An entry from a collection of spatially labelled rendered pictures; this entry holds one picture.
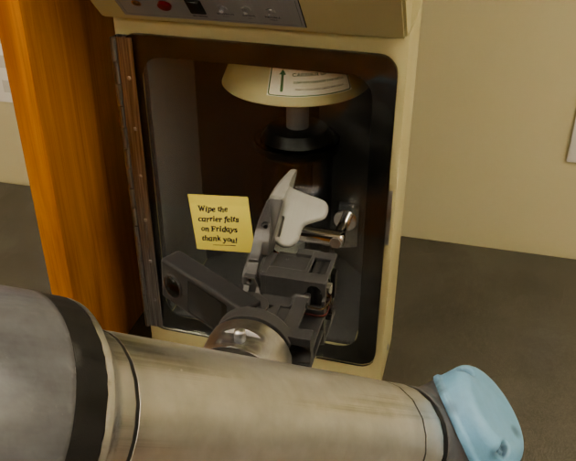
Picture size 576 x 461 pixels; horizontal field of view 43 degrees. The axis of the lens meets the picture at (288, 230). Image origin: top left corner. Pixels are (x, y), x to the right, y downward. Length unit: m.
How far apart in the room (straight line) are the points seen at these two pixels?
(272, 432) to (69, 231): 0.59
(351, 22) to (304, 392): 0.42
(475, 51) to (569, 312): 0.42
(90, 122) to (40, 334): 0.66
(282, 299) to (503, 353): 0.48
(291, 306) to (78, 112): 0.37
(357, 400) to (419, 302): 0.74
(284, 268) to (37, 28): 0.36
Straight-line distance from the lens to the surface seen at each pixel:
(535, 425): 0.98
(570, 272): 1.28
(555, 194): 1.29
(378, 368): 0.96
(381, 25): 0.71
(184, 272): 0.69
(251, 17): 0.74
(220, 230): 0.88
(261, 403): 0.34
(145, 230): 0.93
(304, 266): 0.69
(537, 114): 1.23
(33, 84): 0.81
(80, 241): 0.92
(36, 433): 0.26
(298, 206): 0.72
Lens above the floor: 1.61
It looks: 31 degrees down
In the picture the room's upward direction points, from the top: straight up
